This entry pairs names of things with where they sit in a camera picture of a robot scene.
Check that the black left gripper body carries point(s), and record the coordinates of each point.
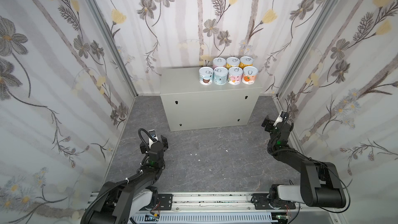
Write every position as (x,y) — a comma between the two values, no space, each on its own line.
(163,143)

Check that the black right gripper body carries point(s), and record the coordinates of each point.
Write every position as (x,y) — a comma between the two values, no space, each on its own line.
(267,123)

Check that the orange persimmon label can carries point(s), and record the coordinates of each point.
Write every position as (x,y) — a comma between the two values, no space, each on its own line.
(249,75)

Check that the pink label can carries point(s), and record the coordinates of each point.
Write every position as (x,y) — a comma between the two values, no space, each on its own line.
(235,75)

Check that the blue label can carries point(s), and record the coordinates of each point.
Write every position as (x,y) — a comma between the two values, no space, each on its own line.
(220,75)
(206,75)

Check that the yellow white label can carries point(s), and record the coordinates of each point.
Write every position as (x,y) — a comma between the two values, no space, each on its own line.
(232,62)

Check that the purple label can front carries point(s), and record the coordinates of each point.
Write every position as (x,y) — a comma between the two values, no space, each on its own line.
(219,62)

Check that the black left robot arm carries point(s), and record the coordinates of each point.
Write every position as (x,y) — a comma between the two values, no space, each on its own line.
(114,202)

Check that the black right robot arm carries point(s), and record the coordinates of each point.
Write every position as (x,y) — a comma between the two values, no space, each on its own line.
(320,185)

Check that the grey metal cabinet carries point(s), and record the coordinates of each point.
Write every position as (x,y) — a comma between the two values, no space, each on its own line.
(189,105)

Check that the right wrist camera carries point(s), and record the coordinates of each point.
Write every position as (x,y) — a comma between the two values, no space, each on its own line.
(282,118)

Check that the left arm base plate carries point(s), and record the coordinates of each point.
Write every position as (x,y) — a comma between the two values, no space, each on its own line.
(160,202)

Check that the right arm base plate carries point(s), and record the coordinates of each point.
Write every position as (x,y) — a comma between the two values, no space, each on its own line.
(265,201)

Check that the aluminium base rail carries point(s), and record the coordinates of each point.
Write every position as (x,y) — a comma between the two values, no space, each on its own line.
(208,202)

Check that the white slotted cable duct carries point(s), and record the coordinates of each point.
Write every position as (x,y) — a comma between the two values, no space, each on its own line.
(205,218)

